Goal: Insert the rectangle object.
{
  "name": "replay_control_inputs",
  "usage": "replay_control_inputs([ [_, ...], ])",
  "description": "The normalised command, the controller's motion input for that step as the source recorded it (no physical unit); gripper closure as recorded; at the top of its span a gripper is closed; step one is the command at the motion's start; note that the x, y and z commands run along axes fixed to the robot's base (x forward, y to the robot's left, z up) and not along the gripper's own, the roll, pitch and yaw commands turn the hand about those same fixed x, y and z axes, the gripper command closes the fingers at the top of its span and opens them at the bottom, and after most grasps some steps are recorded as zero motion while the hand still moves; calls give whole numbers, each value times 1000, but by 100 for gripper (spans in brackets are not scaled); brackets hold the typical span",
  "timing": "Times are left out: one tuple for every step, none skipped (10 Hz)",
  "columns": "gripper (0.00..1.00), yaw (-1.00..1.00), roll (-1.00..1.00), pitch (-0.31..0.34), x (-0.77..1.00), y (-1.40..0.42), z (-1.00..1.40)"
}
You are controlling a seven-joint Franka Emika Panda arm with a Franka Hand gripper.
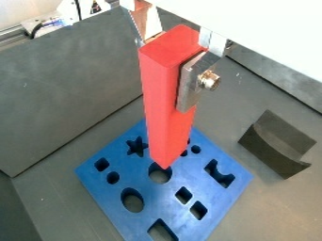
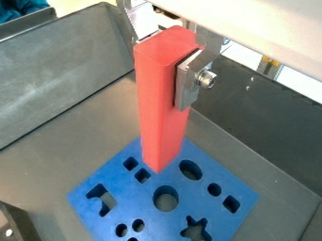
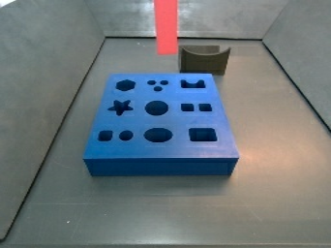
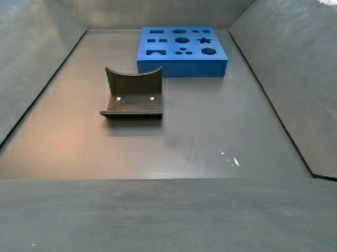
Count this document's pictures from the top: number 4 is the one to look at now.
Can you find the black curved holder bracket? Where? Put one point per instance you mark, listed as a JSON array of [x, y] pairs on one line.
[[137, 94]]

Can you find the blue shape sorter block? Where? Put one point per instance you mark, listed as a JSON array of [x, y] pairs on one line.
[[185, 51]]

